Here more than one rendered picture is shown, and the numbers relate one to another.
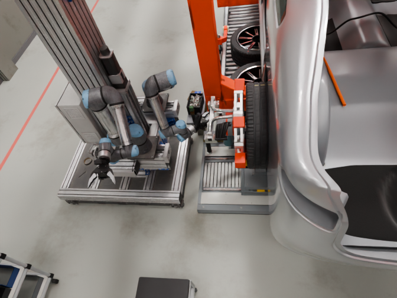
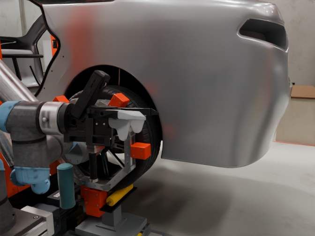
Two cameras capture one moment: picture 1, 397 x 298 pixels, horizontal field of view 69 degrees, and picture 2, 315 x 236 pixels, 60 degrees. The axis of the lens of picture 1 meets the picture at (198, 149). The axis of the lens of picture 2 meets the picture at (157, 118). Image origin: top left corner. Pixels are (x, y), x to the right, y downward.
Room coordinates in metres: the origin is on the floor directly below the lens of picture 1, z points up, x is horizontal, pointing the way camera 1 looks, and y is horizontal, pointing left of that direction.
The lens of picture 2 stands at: (0.86, 1.15, 1.35)
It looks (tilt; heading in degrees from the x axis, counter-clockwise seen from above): 12 degrees down; 276
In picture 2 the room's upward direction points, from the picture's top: straight up
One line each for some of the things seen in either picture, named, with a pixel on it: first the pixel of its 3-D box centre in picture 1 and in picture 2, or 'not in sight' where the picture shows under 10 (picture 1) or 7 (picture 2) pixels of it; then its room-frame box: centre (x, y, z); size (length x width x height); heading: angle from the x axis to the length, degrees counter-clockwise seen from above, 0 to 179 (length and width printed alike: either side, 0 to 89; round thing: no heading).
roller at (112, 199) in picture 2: not in sight; (120, 192); (1.26, -0.42, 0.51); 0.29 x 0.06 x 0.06; 73
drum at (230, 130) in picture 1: (230, 126); (85, 147); (1.43, -0.29, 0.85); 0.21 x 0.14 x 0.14; 73
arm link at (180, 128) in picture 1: (179, 128); not in sight; (1.49, 0.10, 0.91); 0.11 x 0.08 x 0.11; 97
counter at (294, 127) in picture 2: not in sight; (296, 109); (-1.30, -4.31, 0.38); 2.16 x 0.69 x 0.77; 73
